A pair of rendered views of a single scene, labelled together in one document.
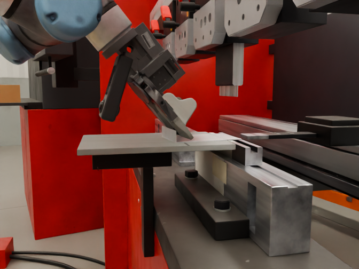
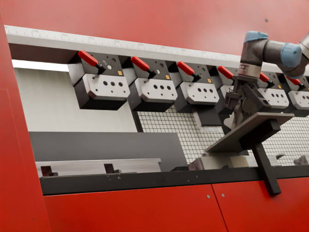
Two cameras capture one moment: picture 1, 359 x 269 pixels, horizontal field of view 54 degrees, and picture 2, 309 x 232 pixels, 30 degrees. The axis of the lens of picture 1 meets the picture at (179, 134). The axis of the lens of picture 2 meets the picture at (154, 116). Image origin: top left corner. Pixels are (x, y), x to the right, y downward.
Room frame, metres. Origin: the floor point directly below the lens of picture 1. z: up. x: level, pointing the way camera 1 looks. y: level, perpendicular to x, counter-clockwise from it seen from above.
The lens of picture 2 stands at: (1.82, 1.46, 0.40)
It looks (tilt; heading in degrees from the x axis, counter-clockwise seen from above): 23 degrees up; 239
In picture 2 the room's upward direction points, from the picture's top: 18 degrees counter-clockwise
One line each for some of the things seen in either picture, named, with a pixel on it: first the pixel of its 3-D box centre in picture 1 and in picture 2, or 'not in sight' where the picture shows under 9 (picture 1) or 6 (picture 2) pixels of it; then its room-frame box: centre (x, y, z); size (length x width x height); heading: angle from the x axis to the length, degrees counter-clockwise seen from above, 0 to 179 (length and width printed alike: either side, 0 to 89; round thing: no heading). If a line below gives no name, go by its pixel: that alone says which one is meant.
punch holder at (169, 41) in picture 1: (180, 34); (99, 80); (1.10, 0.00, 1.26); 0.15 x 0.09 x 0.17; 12
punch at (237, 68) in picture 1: (228, 71); (207, 119); (0.69, -0.09, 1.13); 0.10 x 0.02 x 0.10; 12
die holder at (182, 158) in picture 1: (173, 137); (91, 179); (1.22, 0.02, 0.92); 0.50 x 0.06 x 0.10; 12
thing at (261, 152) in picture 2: (132, 200); (269, 159); (0.65, 0.09, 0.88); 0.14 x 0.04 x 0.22; 102
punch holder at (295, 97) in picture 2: not in sight; (294, 95); (0.12, -0.21, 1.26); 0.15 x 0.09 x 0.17; 12
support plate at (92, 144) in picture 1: (152, 141); (248, 133); (0.65, 0.05, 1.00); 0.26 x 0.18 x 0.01; 102
